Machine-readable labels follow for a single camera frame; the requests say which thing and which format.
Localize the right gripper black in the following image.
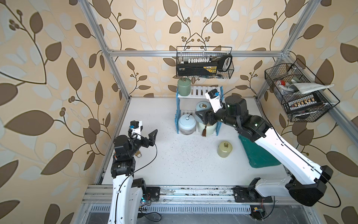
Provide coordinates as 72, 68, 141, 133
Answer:
197, 101, 240, 130

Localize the blue tea canister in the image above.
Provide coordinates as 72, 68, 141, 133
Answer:
195, 101, 212, 112

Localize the blue white wooden shelf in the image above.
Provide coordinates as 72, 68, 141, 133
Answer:
174, 85, 223, 134

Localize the green tea canister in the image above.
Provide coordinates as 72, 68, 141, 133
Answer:
177, 77, 192, 97

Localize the yellow-green tea canister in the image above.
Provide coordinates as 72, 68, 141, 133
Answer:
217, 141, 233, 158

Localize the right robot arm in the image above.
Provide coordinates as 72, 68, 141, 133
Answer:
196, 89, 333, 207

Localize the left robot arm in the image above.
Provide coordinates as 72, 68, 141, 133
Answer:
108, 129, 158, 224

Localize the cream jar with tassel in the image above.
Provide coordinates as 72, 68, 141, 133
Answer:
197, 122, 217, 137

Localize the white-blue ceramic jar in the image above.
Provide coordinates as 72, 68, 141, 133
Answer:
178, 114, 196, 135

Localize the brass padlock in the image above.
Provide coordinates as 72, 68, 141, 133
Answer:
135, 151, 142, 158

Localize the black yellow tool box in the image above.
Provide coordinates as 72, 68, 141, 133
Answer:
176, 64, 217, 77

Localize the white folded paper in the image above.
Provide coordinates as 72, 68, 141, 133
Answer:
288, 83, 334, 94

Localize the paint tube set box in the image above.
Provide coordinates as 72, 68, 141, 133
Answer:
287, 94, 323, 112

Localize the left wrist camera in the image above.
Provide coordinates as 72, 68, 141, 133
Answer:
128, 120, 143, 140

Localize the black wire basket back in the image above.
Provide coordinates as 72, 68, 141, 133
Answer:
176, 45, 234, 79

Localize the black wire basket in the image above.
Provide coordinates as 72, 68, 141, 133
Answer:
264, 59, 340, 122
176, 45, 234, 79

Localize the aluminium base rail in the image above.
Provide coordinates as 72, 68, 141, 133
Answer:
81, 184, 297, 205

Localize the black wire basket right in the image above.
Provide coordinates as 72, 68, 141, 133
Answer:
264, 59, 340, 122

